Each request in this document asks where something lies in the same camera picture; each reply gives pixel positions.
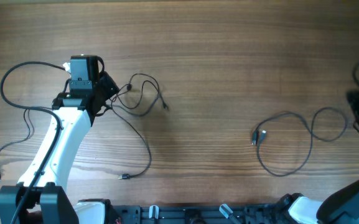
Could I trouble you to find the thin black USB cable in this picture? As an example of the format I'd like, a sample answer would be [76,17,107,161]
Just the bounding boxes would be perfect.
[104,102,152,180]

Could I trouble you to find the thick black USB cable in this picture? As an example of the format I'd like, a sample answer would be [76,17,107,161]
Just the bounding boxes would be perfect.
[251,106,349,177]

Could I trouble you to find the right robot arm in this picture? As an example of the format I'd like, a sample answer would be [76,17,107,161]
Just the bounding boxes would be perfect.
[288,90,359,223]

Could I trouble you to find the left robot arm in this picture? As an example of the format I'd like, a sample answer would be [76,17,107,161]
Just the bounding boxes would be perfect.
[0,55,119,223]

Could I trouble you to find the left camera black cable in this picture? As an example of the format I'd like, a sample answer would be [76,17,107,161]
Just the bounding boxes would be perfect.
[0,61,67,224]

